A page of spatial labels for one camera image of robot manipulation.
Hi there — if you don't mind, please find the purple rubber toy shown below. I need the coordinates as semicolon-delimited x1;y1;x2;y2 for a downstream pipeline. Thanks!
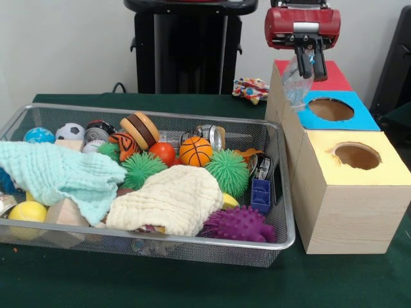
202;205;277;243

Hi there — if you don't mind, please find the toy burger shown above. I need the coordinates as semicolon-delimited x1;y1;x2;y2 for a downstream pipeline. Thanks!
119;111;161;151

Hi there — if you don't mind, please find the blue globe ball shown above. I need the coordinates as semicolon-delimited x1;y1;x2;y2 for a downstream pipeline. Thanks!
23;127;56;144

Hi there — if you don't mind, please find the yellow ball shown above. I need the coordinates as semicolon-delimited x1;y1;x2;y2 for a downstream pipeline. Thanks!
8;201;48;240
222;192;240;211

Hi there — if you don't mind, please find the mint green cloth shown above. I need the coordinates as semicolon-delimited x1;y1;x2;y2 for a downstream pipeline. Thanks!
0;141;128;225

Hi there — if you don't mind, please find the black upright panel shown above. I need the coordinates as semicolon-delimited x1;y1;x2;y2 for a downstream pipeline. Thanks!
368;5;411;129

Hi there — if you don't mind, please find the wooden box with three holes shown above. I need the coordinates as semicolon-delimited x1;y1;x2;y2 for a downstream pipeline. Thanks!
265;59;411;256

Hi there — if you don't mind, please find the colourful packet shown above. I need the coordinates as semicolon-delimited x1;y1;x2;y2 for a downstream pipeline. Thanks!
232;76;270;106

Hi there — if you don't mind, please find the crushed bottle with blue label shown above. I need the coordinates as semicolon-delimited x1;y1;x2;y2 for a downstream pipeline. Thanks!
282;54;314;112

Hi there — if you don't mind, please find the dark green tablecloth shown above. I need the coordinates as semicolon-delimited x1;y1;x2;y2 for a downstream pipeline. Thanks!
0;92;411;308

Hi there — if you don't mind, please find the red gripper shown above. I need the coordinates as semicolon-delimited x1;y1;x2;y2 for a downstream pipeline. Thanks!
265;8;341;81

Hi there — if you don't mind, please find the metal wire mesh bin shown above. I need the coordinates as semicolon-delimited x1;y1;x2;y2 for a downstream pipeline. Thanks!
0;102;296;268

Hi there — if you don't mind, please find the large green spiky ball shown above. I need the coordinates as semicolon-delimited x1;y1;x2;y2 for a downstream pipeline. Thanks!
205;149;250;198

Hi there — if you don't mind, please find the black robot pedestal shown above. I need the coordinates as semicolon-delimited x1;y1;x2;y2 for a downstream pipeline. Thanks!
123;0;259;94

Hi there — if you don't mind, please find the orange toy basketball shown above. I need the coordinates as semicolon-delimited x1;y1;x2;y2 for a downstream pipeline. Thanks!
179;136;213;167

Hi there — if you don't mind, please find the cream white cloth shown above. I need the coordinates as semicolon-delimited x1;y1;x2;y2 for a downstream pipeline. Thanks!
105;165;224;237

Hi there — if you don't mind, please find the black and white football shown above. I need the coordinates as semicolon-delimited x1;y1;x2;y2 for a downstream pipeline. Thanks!
55;123;86;141

